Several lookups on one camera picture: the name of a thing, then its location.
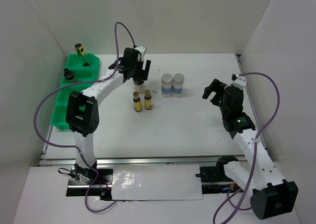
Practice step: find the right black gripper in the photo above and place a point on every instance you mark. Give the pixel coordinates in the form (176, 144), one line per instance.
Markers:
(216, 85)

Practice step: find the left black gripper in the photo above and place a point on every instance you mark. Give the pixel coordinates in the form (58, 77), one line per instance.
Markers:
(141, 73)

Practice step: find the yellow label pepper bottle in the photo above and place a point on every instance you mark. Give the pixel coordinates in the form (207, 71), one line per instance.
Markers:
(80, 52)

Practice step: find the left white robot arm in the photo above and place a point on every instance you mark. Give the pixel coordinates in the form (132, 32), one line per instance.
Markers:
(82, 113)

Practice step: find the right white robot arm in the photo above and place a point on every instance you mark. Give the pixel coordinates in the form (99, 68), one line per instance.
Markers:
(269, 192)

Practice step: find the tall black cap spice jar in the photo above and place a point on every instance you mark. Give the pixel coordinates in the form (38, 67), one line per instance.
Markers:
(139, 86)

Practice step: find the left silver lid salt jar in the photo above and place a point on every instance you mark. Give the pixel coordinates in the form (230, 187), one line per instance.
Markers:
(166, 85)

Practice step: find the silver lid salt jar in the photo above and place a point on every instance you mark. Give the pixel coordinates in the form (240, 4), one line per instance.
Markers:
(177, 87)
(166, 85)

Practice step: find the right silver lid salt jar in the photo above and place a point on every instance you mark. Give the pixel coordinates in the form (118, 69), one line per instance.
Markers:
(177, 87)

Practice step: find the right small yellow bottle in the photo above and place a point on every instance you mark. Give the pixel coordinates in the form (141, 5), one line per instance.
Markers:
(148, 100)

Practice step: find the small yellow bottle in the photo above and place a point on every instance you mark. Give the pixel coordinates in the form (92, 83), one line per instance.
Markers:
(137, 102)
(148, 100)

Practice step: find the left small yellow bottle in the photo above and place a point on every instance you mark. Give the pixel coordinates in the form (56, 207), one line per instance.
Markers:
(137, 102)

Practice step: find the green plastic compartment tray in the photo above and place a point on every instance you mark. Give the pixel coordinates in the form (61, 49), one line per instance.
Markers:
(82, 74)

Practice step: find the white plastic sheet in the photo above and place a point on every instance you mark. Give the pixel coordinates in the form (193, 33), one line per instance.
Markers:
(156, 182)

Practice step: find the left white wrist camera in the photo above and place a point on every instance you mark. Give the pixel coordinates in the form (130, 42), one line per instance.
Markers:
(142, 49)

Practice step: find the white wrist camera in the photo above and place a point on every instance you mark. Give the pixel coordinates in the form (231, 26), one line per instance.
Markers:
(238, 81)
(142, 49)

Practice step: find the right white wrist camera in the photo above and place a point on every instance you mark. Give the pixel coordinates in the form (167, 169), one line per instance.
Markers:
(238, 81)

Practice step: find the aluminium rail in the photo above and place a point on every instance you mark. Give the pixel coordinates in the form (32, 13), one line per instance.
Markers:
(158, 160)

